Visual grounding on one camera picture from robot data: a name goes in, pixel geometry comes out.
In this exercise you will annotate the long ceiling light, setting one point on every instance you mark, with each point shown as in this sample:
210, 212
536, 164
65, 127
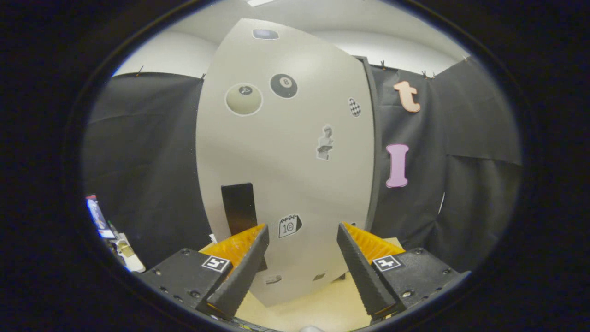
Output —
260, 2

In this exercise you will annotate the small yellow box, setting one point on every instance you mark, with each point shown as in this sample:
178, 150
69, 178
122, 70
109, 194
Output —
125, 249

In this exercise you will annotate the black backdrop cloth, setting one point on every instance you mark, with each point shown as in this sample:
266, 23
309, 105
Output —
143, 152

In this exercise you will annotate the white side desk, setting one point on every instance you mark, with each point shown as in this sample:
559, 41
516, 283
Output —
134, 263

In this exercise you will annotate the computer monitor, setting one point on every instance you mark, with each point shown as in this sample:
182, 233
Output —
97, 216

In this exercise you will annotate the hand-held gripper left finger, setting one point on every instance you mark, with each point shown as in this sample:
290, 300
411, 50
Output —
244, 272

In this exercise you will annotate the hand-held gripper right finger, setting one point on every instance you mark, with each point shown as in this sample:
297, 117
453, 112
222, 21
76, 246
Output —
362, 272

